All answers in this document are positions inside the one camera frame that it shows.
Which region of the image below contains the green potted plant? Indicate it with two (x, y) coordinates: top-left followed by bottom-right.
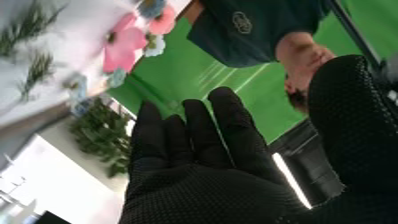
(67, 99), (137, 178)

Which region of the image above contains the small pink flower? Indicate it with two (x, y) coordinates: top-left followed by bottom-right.
(147, 6), (179, 36)

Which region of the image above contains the pale blue flower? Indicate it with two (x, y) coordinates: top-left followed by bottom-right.
(62, 74), (94, 117)

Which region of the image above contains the white flower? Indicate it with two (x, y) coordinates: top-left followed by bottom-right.
(142, 33), (169, 58)

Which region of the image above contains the large pink flower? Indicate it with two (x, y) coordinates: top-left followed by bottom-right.
(101, 13), (149, 74)

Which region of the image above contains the person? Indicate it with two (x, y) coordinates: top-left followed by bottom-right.
(179, 0), (337, 115)

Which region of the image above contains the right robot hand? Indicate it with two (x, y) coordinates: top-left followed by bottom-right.
(117, 54), (398, 224)

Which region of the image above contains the white sheet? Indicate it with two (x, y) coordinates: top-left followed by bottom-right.
(0, 0), (192, 129)

